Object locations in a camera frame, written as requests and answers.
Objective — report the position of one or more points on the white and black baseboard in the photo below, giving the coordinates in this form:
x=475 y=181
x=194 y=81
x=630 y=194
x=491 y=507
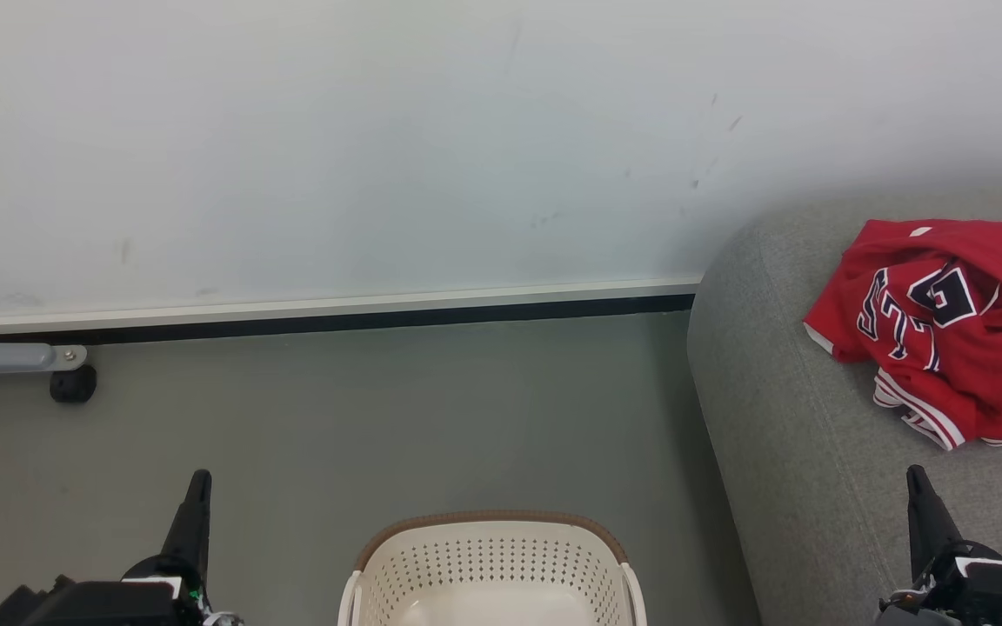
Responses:
x=292 y=313

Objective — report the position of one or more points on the grey metal stand leg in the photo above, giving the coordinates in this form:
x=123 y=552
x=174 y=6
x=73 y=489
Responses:
x=5 y=356

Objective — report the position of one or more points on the red jersey with lettering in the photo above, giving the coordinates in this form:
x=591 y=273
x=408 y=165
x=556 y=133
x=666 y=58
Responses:
x=945 y=296

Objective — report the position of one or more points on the black caster wheel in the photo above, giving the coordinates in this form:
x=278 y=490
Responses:
x=73 y=383

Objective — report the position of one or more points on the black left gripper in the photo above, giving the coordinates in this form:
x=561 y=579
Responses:
x=101 y=602

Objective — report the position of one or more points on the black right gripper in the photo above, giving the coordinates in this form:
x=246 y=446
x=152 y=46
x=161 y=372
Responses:
x=984 y=587

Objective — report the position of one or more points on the cream perforated laundry basket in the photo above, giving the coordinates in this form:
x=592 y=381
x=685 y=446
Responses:
x=492 y=569

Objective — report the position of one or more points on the grey fabric sofa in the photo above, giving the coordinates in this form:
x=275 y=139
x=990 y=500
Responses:
x=814 y=487

